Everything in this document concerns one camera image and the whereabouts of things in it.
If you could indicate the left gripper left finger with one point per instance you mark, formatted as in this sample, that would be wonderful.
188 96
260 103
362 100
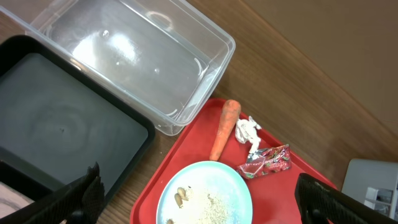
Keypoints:
81 201

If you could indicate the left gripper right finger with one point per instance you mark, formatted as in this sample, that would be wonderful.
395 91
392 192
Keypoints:
318 203

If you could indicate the red snack wrapper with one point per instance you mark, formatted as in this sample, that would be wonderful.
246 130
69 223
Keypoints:
265 162

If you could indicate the white tissue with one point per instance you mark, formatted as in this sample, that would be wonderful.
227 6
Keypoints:
246 131

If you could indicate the light blue plate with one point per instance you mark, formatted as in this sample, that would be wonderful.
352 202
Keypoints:
214 176

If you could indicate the orange carrot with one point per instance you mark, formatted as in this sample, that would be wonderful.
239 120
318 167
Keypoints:
229 116

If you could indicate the grey dishwasher rack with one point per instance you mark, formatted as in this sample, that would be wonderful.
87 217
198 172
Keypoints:
374 184

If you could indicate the black plastic tray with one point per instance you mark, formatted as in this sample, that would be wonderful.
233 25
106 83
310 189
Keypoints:
56 123

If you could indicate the food scraps on plate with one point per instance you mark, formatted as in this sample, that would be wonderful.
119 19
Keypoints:
198 205

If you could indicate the clear plastic bin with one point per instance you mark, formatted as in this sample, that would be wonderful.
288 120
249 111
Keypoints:
163 58

